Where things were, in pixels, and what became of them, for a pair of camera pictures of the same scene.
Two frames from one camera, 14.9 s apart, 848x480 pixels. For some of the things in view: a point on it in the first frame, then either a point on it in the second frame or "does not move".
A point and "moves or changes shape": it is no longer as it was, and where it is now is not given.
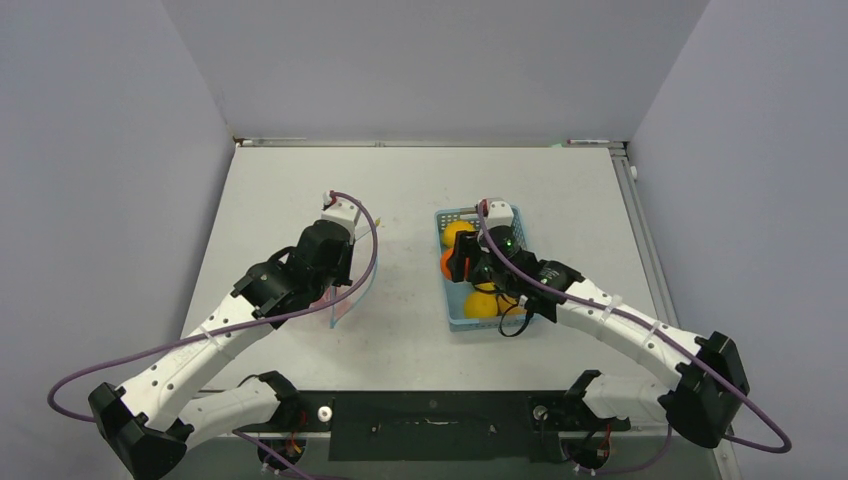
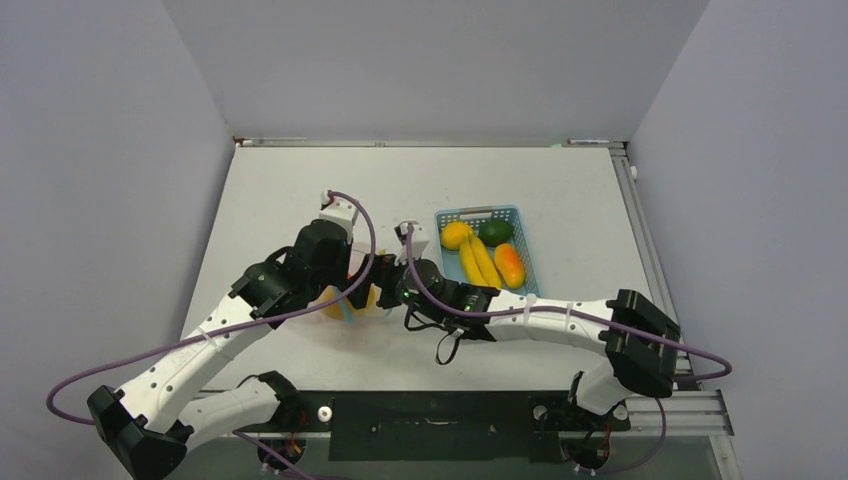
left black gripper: (342, 277) does not move
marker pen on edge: (570, 141) does not move
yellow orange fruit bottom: (509, 306) moves or changes shape
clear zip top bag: (344, 299) moves or changes shape
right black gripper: (467, 251) -> (383, 271)
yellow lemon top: (450, 230) does not move
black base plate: (437, 426) does not move
